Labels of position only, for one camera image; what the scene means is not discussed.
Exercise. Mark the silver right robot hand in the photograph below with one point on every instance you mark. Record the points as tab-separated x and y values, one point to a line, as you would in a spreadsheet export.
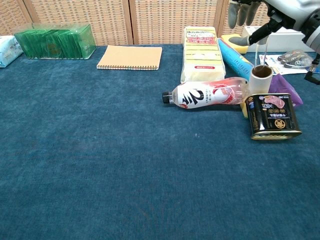
287	10

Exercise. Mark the clear glass bottle white cap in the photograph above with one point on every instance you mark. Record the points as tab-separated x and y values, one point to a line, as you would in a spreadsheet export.
261	53

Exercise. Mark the white power strip box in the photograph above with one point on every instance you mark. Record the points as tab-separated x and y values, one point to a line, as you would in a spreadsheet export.
287	42

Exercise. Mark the correction tape blister pack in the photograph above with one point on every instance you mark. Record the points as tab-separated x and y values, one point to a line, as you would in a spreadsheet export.
297	61

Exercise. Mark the yellow sponge block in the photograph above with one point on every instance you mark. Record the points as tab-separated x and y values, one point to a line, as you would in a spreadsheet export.
237	49

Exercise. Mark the purple packet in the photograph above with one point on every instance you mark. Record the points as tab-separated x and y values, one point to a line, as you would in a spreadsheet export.
282	86

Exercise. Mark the white paper roll cardboard core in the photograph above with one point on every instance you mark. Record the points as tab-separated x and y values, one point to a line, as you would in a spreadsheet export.
260	83

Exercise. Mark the yellow sponge multipack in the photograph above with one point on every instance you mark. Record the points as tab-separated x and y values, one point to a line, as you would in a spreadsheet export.
202	62

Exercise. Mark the black luncheon meat can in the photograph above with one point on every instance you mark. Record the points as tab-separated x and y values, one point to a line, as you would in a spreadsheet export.
272	117

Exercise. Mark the small yellow sponge piece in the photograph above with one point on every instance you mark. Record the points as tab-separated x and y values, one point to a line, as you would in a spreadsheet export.
243	110

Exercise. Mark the woven wooden folding screen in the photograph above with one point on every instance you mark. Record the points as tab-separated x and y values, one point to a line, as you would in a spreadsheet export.
170	20

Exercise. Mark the pink white drink bottle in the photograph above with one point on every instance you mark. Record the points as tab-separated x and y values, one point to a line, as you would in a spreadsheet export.
195	97

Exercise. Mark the kraft spiral notebook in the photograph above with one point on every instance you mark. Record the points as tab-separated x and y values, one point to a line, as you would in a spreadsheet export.
130	57

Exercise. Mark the dark blue table cloth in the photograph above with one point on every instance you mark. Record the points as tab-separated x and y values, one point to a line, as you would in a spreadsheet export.
100	150

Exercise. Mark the clear box green tea bags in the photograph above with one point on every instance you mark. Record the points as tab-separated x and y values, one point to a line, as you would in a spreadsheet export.
55	42

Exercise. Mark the light blue wet wipes pack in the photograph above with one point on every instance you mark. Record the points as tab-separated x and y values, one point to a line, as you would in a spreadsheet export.
8	51

